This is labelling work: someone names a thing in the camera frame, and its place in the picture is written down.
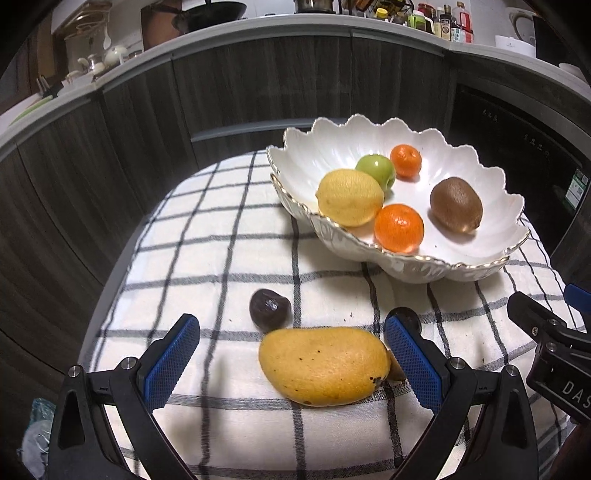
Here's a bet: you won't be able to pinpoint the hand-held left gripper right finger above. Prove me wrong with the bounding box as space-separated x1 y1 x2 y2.
385 315 539 480

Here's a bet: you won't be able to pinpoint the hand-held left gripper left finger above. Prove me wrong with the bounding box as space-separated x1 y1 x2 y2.
47 314 201 480

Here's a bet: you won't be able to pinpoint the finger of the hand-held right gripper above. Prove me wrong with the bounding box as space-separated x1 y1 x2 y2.
564 284 591 319
507 292 591 352

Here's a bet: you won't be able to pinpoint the white scalloped bowl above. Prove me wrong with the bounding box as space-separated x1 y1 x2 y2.
266 113 531 283

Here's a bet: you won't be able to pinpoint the yellow mango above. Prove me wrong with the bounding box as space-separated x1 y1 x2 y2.
259 326 391 407

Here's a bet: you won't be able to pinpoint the orange mandarin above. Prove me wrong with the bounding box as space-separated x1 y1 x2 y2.
390 144 422 180
374 203 425 254

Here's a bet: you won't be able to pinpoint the brown kiwi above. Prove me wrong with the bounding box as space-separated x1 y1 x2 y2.
430 176 484 233

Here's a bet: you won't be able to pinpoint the yellow lemon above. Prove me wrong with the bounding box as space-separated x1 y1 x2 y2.
316 169 385 228

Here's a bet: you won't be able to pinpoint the green apple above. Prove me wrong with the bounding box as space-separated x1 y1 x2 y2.
355 154 396 190

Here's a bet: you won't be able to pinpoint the small brown longan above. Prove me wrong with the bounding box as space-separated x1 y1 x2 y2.
387 348 407 383

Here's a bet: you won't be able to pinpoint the dark purple passion fruit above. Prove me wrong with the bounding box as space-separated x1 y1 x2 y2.
392 307 422 333
249 289 291 332

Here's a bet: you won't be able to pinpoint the green white sticker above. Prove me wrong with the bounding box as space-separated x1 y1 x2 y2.
566 167 589 210

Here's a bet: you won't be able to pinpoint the white black checked cloth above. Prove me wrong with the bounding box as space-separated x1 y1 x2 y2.
78 150 578 480

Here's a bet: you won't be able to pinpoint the clear plastic bag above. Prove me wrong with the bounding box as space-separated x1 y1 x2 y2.
21 399 61 467

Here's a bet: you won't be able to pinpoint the black built-in dishwasher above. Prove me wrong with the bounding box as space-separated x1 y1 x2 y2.
450 88 591 259

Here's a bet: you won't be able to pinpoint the large white plate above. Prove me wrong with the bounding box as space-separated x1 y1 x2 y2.
556 62 587 81

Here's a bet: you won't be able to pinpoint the white paper box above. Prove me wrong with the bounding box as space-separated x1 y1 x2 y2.
495 34 536 58

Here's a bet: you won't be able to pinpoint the white kettle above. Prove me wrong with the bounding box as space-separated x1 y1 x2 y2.
509 7 536 44

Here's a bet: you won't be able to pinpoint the dark wood kitchen cabinets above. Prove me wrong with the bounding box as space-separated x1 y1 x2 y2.
0 25 591 352

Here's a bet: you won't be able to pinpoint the white dish bowl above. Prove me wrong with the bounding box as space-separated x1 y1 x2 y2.
65 69 98 88

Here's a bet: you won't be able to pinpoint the group of condiment bottles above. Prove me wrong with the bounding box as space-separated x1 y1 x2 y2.
416 2 475 44

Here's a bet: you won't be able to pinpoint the wooden cutting board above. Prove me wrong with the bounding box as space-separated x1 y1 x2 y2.
141 0 185 51

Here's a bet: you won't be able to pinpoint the black wok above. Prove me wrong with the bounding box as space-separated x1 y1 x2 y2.
185 0 247 33

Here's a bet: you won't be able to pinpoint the black spice rack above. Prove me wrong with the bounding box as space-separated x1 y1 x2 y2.
337 0 416 17

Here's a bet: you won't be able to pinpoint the grey drawer handle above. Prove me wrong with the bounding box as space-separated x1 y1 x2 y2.
190 117 319 143

